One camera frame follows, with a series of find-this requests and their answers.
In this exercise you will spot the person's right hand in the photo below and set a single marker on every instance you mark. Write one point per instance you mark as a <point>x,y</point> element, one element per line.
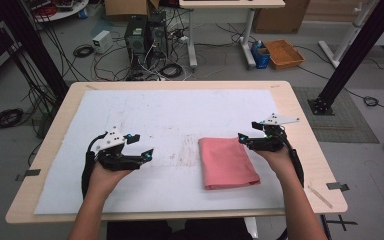
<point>281,163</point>

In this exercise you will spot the person's left hand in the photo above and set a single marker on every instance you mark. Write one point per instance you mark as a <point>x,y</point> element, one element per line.
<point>105,181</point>

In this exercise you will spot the black computer tower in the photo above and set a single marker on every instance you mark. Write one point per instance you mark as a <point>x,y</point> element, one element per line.
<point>135,40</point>
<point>157,35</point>

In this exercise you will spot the open brown cardboard box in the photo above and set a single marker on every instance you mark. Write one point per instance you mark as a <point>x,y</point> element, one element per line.
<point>123,8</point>

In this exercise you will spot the white desk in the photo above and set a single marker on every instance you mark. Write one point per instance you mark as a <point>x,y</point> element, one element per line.
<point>230,3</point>

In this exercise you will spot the round white table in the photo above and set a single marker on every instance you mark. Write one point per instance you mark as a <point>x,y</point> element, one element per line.
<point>63,13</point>

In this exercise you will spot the person's dark clothing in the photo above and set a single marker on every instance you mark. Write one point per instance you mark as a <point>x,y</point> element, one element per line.
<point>180,231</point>

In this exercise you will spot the pink tank top red trim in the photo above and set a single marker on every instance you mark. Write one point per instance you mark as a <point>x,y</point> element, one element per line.
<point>228,163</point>

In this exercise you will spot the large brown cardboard box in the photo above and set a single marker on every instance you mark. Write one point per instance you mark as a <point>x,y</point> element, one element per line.
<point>280,18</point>

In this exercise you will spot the white power supply box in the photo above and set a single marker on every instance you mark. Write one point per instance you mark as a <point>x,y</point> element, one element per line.
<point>102,41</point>

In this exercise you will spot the thin wooden stick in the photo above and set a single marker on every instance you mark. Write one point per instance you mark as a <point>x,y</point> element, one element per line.
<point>321,198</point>

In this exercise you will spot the blue box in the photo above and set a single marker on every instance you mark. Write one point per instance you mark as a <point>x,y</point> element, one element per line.
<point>260,56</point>

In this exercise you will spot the black tape cross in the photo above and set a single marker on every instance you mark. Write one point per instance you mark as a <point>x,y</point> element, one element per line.
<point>344,222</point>

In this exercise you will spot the grey floor mat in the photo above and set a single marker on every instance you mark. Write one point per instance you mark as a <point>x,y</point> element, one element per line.
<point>346,126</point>

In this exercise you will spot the white metal desk frame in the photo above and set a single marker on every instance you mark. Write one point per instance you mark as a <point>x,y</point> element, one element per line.
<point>328,51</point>

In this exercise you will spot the black metal post with base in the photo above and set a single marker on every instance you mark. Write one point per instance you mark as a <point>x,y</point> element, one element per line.
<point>356,56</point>

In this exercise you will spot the light wooden table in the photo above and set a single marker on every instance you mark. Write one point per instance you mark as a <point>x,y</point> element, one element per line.
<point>306,146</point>

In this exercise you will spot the white table mat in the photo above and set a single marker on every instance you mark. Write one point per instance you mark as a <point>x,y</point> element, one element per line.
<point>163,113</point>

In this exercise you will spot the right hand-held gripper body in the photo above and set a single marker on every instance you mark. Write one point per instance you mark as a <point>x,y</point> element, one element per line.
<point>270,141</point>

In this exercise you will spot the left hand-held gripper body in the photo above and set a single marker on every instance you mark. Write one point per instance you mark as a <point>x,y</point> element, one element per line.
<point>113,160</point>

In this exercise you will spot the grey tape strip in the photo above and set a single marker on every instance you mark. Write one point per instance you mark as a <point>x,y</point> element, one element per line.
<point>30,173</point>
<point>336,186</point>

